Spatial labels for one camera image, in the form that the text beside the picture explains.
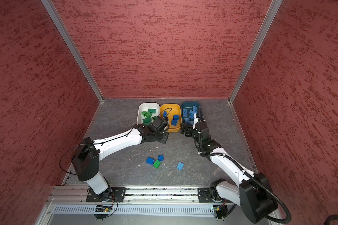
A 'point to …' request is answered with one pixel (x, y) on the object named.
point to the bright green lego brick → (157, 164)
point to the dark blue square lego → (150, 161)
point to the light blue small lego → (180, 166)
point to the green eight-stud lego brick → (147, 120)
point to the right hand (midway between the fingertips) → (185, 127)
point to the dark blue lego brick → (165, 114)
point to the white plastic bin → (144, 107)
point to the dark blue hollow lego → (160, 157)
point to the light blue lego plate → (184, 112)
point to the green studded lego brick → (151, 110)
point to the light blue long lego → (192, 112)
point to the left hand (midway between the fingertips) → (164, 138)
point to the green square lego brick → (147, 114)
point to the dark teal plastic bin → (187, 106)
